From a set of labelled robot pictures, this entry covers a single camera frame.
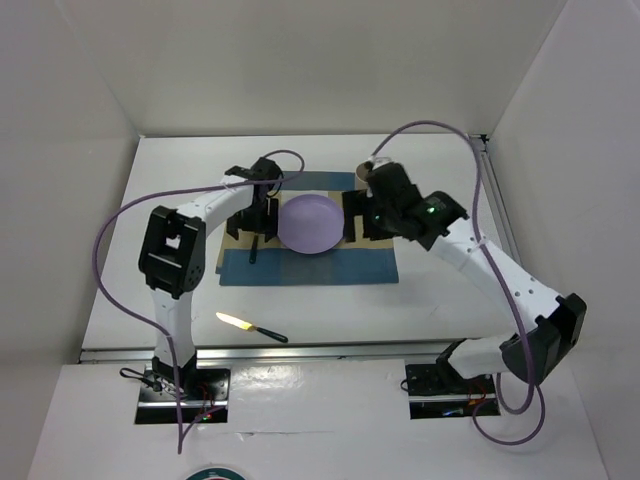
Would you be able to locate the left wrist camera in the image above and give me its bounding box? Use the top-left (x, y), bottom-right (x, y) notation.
top-left (249, 157), bottom-right (282, 181)

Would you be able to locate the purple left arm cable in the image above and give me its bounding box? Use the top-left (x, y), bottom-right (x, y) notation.
top-left (92, 148), bottom-right (307, 454)

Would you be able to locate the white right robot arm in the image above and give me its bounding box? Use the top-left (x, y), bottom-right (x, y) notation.
top-left (342, 158), bottom-right (587, 392)

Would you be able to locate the beige plastic cup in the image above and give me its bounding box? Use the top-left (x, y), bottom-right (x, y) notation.
top-left (355, 160), bottom-right (373, 190)

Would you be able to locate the blue beige checked cloth napkin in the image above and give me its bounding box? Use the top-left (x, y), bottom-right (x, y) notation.
top-left (214, 169), bottom-right (401, 287)

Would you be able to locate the gold knife green handle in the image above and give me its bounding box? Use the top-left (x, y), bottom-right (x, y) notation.
top-left (216, 312), bottom-right (289, 344)

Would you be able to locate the purple plastic plate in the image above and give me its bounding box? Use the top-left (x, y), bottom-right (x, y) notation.
top-left (278, 194), bottom-right (344, 255)

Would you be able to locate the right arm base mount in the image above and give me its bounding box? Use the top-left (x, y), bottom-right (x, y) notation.
top-left (400, 364), bottom-right (501, 420)

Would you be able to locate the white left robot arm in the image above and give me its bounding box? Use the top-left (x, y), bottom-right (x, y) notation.
top-left (138, 157), bottom-right (283, 399)

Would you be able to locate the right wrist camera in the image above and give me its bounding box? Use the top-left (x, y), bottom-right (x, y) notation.
top-left (363, 156), bottom-right (393, 172)

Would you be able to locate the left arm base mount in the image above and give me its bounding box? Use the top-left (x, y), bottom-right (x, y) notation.
top-left (119, 367), bottom-right (231, 425)

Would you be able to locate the green round sticker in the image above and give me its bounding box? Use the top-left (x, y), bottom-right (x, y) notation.
top-left (186, 466), bottom-right (247, 480)

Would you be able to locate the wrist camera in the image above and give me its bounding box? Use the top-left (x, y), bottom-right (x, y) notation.
top-left (249, 157), bottom-right (282, 181)
top-left (363, 156), bottom-right (393, 172)

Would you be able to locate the gold fork green handle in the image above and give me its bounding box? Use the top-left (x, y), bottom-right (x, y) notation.
top-left (249, 234), bottom-right (259, 265)

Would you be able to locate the aluminium right side rail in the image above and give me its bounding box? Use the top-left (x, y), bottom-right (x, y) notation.
top-left (468, 132), bottom-right (550, 355)

